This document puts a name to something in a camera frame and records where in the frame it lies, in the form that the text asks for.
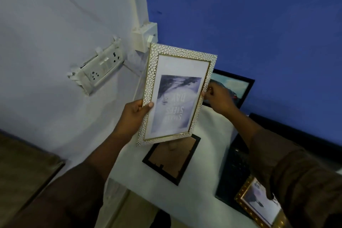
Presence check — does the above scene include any brown wooden furniture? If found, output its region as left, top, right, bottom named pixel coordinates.
left=0, top=132, right=66, bottom=228

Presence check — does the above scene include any person's left hand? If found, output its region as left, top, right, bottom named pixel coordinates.
left=112, top=99, right=154, bottom=142

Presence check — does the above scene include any person's left forearm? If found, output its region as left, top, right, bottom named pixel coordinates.
left=5, top=131, right=135, bottom=228

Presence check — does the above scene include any person's right hand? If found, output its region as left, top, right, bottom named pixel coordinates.
left=201, top=82, right=238, bottom=115

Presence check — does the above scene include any black picture frame face-down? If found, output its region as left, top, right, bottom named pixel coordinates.
left=142, top=134, right=201, bottom=186

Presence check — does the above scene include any black frame with car picture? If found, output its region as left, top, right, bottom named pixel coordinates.
left=202, top=69, right=255, bottom=109

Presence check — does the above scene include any person's right forearm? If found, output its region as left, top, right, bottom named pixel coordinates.
left=227, top=106, right=342, bottom=228

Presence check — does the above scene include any black laptop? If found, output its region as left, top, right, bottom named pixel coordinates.
left=215, top=113, right=342, bottom=220

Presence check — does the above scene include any white pebbled picture frame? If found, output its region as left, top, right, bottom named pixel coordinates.
left=136, top=43, right=217, bottom=147

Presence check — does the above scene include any white junction box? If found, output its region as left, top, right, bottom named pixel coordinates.
left=131, top=22, right=158, bottom=52

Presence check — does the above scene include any gold ornate picture frame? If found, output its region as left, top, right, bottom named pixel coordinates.
left=235, top=175, right=287, bottom=228

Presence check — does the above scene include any white wall socket panel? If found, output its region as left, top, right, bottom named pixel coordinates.
left=67, top=36, right=125, bottom=96

